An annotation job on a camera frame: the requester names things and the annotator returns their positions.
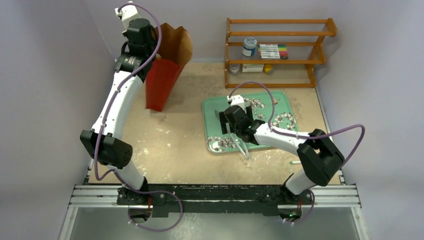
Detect white jar blue lid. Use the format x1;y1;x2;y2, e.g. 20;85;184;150
242;37;258;57

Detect small grey jar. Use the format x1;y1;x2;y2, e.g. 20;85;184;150
228;64;241;75

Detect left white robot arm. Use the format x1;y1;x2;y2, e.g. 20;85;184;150
80;18;159;205

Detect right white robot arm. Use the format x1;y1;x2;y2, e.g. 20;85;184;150
218;105;345;204

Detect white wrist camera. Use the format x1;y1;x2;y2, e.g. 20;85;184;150
227;94;246;111
114;5;142;30

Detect wooden shelf rack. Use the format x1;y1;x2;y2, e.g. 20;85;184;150
224;18;338;88

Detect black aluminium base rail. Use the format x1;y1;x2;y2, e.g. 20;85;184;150
69;183;361;219

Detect yellow small object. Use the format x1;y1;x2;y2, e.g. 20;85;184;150
263;64;274;74

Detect red paper bag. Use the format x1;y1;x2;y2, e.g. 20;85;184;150
144;23;193;112

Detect small white box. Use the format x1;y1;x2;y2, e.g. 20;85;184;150
241;63;264;73

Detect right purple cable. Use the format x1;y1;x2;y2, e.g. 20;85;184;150
227;81;366;226

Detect metal serving tongs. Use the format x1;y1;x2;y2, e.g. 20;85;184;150
214;110;251;160

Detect coloured marker pen set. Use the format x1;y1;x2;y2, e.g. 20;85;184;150
258;44;289;60

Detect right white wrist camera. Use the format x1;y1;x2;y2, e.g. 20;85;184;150
227;94;246;111

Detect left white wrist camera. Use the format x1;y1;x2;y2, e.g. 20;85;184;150
114;5;142;30

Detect green floral tray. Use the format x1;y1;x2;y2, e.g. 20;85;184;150
201;90;300;155

